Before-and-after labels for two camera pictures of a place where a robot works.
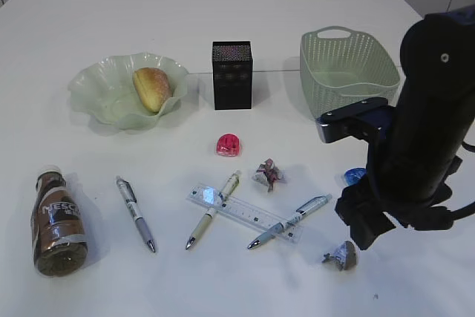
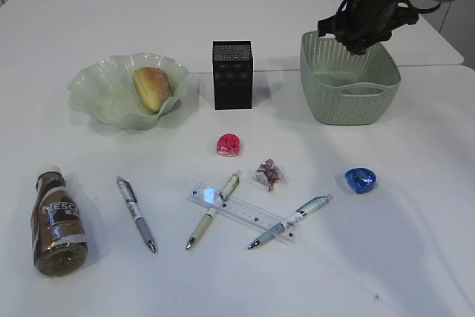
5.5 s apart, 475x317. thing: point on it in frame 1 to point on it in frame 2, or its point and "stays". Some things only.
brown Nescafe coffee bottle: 60,243 stays
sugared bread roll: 154,87 stays
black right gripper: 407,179 to 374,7
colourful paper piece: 268,173 stays
